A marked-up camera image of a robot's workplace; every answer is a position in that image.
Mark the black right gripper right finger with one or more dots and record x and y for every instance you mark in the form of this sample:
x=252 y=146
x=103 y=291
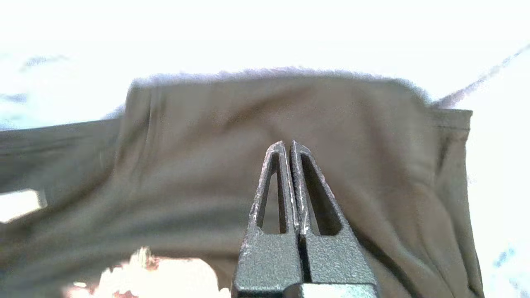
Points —
x=335 y=256

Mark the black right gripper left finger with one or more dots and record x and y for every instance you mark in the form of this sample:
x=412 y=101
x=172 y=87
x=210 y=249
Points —
x=269 y=256

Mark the black moon print t-shirt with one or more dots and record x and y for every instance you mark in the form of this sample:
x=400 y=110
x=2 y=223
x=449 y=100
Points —
x=186 y=165

